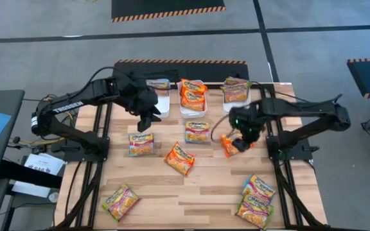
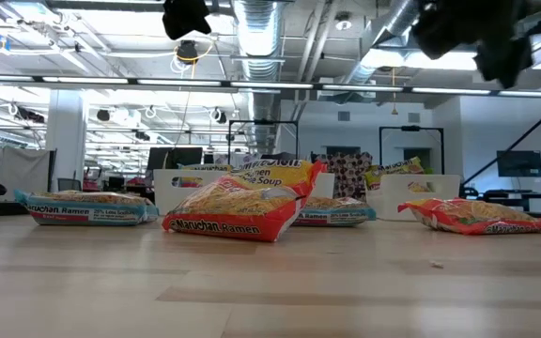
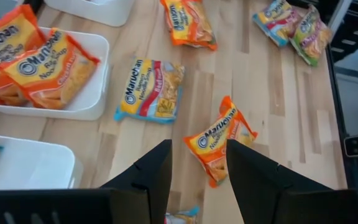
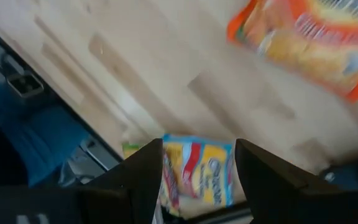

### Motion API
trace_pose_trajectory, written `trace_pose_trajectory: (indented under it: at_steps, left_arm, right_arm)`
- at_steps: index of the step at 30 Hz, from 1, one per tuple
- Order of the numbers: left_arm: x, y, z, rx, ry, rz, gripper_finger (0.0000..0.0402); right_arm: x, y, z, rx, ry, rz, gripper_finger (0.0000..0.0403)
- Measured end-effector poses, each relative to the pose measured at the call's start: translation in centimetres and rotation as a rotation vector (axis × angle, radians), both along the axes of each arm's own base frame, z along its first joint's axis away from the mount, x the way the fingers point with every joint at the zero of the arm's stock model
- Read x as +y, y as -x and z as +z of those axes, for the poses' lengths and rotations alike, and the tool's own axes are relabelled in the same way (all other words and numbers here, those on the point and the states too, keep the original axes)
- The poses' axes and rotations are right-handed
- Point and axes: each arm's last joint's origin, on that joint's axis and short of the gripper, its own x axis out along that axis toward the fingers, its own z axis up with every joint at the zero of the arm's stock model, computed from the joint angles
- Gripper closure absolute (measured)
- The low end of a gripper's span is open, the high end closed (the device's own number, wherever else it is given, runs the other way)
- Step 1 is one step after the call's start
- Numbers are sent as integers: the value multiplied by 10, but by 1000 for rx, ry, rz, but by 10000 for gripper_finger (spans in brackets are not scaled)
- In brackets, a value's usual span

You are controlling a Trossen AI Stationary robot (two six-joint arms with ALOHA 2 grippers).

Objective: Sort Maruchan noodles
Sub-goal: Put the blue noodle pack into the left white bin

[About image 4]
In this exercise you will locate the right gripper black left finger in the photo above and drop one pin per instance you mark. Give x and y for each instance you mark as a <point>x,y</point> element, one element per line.
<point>132,193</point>

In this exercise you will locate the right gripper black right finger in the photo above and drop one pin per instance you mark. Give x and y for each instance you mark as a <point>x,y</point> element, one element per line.
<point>269,189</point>

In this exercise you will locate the green pink ramen noodle pack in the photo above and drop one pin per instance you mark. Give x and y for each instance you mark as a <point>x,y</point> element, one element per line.
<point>130,151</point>

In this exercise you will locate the blue beef ramen noodle pack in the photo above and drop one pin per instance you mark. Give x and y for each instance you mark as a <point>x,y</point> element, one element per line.
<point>204,174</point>

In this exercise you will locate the orange chicken ramen noodle pack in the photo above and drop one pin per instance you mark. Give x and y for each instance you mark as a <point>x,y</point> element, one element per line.
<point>306,46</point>

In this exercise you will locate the blue fabric item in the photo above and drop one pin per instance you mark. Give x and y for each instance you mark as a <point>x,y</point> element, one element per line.
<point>42,140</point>

